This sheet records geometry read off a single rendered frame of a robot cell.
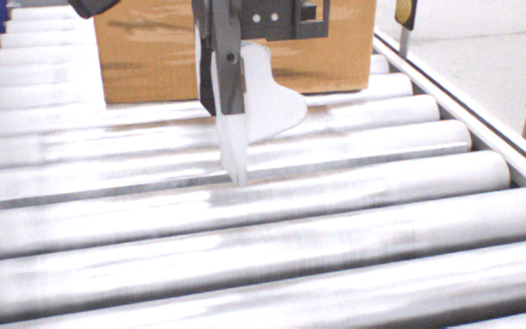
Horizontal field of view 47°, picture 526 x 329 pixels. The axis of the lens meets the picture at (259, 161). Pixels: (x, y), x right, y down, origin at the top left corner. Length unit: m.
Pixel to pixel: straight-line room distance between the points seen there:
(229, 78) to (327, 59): 0.30
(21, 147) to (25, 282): 0.20
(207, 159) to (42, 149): 0.16
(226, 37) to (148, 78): 0.29
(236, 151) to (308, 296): 0.10
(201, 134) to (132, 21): 0.13
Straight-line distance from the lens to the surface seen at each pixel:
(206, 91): 0.48
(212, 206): 0.48
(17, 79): 0.78
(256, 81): 0.39
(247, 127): 0.38
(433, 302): 0.42
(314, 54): 0.65
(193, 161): 0.54
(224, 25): 0.37
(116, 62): 0.64
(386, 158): 0.56
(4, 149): 0.60
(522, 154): 0.61
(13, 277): 0.44
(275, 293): 0.39
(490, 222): 0.50
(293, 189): 0.50
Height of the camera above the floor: 1.01
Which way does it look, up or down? 30 degrees down
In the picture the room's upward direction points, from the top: straight up
